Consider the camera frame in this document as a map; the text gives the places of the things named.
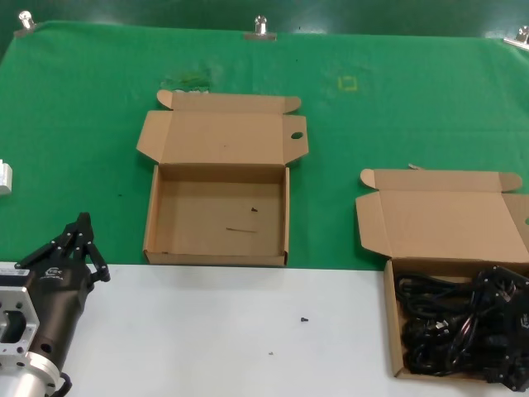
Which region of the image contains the clear tape scrap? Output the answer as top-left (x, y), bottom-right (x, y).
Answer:
top-left (160, 74), bottom-right (214, 93)

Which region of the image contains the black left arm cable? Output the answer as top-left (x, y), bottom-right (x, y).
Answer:
top-left (53, 371), bottom-right (74, 397)

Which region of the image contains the silver left camera bracket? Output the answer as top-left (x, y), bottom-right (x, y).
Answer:
top-left (0, 285), bottom-right (41, 369)

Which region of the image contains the brown cardboard box with hole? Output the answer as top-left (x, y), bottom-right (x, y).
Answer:
top-left (136, 89), bottom-right (310, 266)

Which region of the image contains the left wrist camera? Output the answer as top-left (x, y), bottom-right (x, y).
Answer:
top-left (0, 266), bottom-right (30, 287)

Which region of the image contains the brown cardboard box of cables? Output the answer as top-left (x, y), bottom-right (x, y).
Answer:
top-left (355, 167), bottom-right (529, 378)

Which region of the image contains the black power cable pile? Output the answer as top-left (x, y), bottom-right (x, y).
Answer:
top-left (395, 269), bottom-right (517, 377)

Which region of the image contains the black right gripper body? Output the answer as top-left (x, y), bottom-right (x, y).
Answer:
top-left (506, 289), bottom-right (529, 390)

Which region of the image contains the green table cloth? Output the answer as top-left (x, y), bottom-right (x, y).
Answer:
top-left (0, 20), bottom-right (529, 274)

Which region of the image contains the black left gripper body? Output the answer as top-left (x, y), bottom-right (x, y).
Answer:
top-left (26, 258), bottom-right (93, 369)

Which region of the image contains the white metal block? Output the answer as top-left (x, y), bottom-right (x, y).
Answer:
top-left (0, 159), bottom-right (13, 195)

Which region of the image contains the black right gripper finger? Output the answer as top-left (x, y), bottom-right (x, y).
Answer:
top-left (489, 359), bottom-right (529, 392)
top-left (477, 266), bottom-right (529, 301)

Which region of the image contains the silver metal table clamp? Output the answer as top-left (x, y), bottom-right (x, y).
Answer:
top-left (14, 11), bottom-right (37, 37)
top-left (243, 15), bottom-right (277, 41)
top-left (503, 25), bottom-right (529, 49)

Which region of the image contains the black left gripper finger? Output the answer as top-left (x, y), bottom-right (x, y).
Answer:
top-left (72, 230), bottom-right (112, 285)
top-left (16, 212), bottom-right (93, 270)

